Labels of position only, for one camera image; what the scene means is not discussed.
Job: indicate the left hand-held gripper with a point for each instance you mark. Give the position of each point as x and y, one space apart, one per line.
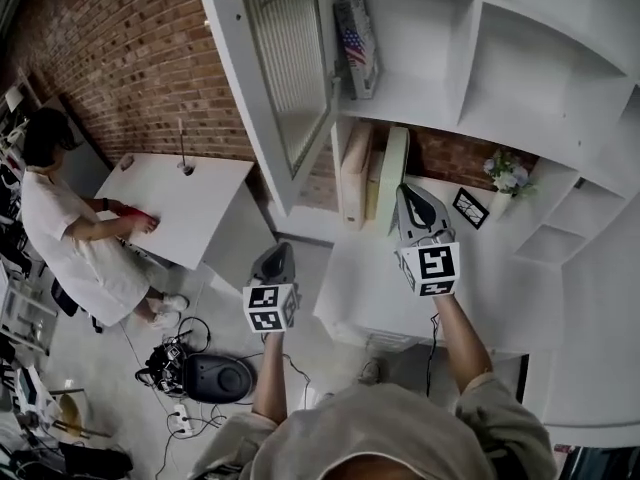
267 305

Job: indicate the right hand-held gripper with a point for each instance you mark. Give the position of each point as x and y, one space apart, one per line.
435 268

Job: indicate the white cabinet door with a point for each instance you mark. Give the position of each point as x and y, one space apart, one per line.
252 93

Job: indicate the person's right forearm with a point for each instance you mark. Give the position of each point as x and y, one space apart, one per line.
460 343

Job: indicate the person's left forearm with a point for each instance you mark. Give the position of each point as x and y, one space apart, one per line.
270 378

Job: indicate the short beige file box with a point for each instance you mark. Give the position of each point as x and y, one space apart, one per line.
374 188

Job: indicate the white flower vase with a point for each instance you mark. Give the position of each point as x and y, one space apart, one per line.
500 204

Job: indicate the white side table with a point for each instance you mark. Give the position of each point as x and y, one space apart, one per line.
200 208

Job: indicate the black oval case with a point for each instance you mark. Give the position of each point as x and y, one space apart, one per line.
220 378

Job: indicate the dark reed diffuser jar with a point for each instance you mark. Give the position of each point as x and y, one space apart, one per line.
186 169

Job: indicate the person's right shoe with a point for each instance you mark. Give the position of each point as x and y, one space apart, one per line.
371 370

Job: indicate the red cloth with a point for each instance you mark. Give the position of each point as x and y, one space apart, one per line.
135 213

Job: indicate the white power strip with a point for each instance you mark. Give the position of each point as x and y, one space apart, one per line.
181 418

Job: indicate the white shelf unit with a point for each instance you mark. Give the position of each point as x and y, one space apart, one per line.
525 83

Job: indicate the small beige round object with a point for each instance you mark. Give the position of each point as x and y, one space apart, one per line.
125 164

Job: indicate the flag print box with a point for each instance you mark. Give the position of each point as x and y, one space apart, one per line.
357 48

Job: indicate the person's beige shirt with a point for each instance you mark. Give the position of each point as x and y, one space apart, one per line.
390 433

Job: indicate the grey panel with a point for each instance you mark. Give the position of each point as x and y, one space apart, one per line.
90 168

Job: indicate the yellow stool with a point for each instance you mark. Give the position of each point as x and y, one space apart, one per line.
70 413

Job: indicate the white metal rack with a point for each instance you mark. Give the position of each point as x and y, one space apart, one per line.
20 313

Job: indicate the dark framed window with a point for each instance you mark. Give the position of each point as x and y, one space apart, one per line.
605 460

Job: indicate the black picture frame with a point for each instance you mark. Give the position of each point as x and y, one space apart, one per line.
470 208

